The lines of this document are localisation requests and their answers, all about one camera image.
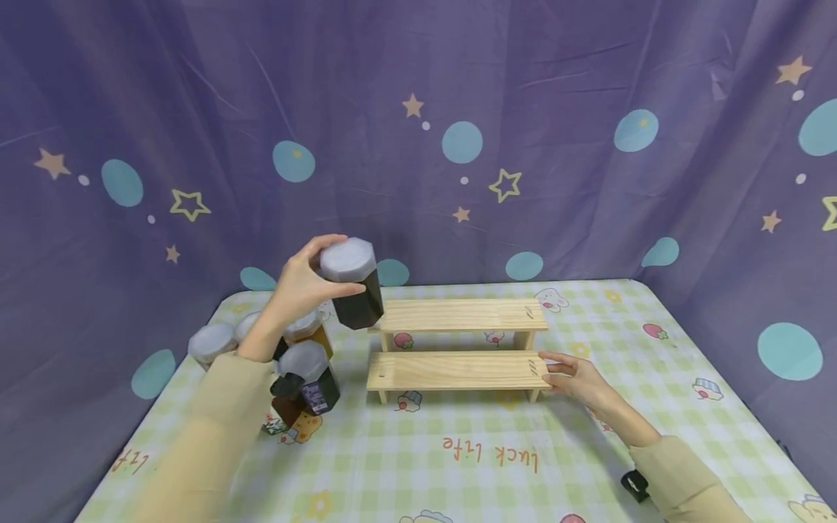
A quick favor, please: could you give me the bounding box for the clear jar with white lid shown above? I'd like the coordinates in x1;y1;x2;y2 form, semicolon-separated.
188;323;239;372

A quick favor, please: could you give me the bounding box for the dark jar with purple label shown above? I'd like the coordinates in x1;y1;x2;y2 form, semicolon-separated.
277;341;341;417

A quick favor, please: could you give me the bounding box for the dark reddish-brown container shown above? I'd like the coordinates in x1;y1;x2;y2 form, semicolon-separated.
270;394;307;429

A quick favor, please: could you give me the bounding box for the person's right forearm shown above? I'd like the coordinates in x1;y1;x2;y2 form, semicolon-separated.
609;404;754;523

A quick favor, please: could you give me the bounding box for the two-tier light wooden shelf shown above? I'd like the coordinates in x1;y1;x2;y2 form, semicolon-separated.
366;299;553;405

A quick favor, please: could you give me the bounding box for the person's left hand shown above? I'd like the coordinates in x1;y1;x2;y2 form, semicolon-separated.
262;233;367;334

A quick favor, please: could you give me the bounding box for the person's left forearm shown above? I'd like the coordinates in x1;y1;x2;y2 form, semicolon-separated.
131;311;288;523

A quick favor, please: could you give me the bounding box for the person's right hand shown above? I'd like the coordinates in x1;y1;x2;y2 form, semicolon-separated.
538;352;628;423

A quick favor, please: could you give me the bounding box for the black jar with white lid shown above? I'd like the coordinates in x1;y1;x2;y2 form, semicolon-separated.
320;237;385;331

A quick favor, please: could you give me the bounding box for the amber jar with white lid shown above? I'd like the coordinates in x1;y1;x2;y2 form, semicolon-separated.
282;309;334;360

